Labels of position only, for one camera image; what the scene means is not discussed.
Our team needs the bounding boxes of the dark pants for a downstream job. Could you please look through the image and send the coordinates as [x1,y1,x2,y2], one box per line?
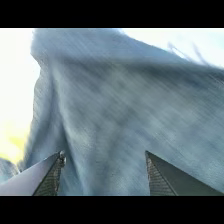
[0,28,224,197]

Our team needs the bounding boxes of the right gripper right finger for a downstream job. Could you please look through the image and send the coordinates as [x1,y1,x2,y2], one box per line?
[144,150,224,197]

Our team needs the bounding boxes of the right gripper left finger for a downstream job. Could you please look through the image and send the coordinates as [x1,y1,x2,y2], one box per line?
[0,150,67,197]

